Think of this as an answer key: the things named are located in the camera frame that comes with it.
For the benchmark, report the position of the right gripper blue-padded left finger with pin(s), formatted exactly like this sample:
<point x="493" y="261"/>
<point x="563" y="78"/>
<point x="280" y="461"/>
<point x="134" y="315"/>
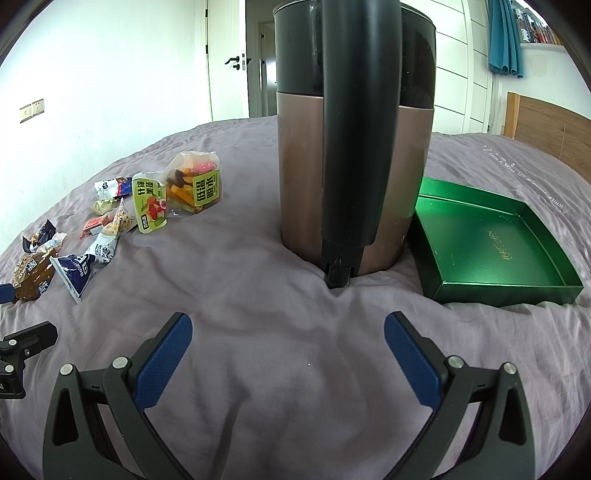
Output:
<point x="76" y="444"/>

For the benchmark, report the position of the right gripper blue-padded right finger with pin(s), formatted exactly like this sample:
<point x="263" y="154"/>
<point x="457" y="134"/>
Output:
<point x="500" y="444"/>

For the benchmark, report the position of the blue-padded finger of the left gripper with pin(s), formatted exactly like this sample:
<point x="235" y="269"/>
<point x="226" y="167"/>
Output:
<point x="7" y="293"/>

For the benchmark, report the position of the brown nutrition snack packet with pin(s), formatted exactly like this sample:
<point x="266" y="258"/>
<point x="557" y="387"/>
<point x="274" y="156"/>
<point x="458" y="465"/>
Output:
<point x="33" y="274"/>

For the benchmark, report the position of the dark blue butter cookies packet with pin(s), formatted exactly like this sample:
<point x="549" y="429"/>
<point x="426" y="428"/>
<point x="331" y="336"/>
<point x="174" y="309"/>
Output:
<point x="43" y="235"/>

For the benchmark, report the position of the olive green pastry packet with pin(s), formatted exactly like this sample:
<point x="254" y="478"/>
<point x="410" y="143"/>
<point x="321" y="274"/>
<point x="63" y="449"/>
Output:
<point x="102" y="207"/>

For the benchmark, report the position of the white blue peanut snack packet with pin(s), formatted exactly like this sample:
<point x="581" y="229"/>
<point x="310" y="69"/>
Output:
<point x="122" y="222"/>

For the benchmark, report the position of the white blue red wafer packet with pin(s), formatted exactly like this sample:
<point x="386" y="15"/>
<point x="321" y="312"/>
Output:
<point x="114" y="188"/>

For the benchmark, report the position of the clear bag of colourful snacks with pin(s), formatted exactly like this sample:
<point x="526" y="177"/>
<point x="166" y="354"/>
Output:
<point x="193" y="183"/>

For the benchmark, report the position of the pink white cartoon snack packet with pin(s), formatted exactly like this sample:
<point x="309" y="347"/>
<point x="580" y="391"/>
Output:
<point x="54" y="244"/>

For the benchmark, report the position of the dark blue white snack packet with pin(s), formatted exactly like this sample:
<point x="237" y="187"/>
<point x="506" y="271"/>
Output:
<point x="75" y="271"/>

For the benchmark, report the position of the small red candy packet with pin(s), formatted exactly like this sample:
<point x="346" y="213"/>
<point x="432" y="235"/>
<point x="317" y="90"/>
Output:
<point x="94" y="226"/>

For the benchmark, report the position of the green snack packet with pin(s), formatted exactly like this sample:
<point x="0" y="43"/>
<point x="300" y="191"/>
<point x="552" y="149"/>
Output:
<point x="149" y="201"/>

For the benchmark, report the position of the green metal tray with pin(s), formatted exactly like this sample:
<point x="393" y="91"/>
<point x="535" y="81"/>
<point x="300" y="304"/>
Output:
<point x="475" y="246"/>

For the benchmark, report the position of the purple bed sheet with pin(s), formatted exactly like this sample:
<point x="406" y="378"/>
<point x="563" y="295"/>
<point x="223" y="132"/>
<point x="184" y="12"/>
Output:
<point x="284" y="378"/>

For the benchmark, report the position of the wooden headboard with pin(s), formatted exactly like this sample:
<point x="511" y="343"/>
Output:
<point x="550" y="128"/>

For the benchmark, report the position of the white wardrobe with shelves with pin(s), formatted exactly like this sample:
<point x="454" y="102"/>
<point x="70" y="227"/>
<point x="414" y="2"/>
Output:
<point x="463" y="79"/>

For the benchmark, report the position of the black and bronze electric kettle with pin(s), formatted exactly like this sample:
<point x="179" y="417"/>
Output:
<point x="355" y="93"/>

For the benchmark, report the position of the teal curtain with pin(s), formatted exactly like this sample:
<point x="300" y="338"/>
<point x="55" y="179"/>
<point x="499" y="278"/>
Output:
<point x="505" y="52"/>

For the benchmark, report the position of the row of books on shelf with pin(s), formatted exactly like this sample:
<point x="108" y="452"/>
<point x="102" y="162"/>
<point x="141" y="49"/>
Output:
<point x="532" y="29"/>

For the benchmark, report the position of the wall light switches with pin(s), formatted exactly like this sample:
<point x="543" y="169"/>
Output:
<point x="31" y="110"/>

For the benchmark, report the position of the white door with black handle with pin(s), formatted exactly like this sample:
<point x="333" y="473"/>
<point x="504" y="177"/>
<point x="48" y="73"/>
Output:
<point x="226" y="59"/>

